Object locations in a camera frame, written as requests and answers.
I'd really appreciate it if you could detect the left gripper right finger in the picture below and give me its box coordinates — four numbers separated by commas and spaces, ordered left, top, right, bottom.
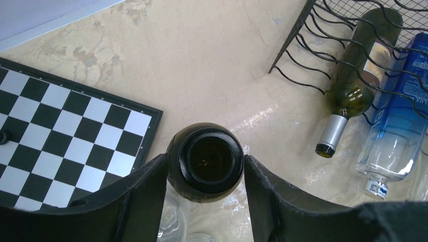
244, 155, 427, 241

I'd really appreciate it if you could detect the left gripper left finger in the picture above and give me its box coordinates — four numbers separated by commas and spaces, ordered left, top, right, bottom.
1, 154, 169, 241

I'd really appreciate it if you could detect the clear bottle front silver cap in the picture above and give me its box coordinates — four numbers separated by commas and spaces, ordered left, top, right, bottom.
156, 187, 216, 241

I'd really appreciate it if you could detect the tall dark green bottle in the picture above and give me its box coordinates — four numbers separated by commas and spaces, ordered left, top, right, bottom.
167, 123, 244, 203

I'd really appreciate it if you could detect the blue square bottle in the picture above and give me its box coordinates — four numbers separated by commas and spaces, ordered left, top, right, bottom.
355, 33, 427, 200

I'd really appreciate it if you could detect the dark bottle with label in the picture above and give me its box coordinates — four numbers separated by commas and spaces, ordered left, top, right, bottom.
315, 8, 403, 158

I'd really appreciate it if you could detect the clear wine bottle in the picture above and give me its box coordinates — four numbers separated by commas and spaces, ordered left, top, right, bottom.
406, 137, 427, 202

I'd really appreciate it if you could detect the black white chessboard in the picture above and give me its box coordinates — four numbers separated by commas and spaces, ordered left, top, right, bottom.
1, 58, 163, 211

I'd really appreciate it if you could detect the black chess piece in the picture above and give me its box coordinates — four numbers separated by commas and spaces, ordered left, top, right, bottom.
0, 130, 10, 145

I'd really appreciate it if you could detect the black wire wine rack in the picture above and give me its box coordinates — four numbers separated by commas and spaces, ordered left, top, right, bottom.
268, 0, 428, 126

